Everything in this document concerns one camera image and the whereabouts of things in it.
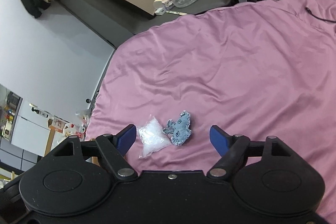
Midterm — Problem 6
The blue fuzzy patch toy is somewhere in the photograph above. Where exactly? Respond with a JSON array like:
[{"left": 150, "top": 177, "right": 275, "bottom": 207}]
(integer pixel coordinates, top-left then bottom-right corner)
[{"left": 163, "top": 111, "right": 191, "bottom": 146}]

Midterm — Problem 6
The clear plastic bead bag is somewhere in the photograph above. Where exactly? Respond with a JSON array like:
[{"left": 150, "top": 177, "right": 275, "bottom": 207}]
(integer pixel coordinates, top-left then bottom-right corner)
[{"left": 137, "top": 115, "right": 171, "bottom": 159}]

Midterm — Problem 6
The pink bed sheet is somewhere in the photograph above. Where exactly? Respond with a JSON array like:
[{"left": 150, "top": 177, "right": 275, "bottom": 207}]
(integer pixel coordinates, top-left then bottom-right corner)
[{"left": 87, "top": 0, "right": 335, "bottom": 223}]

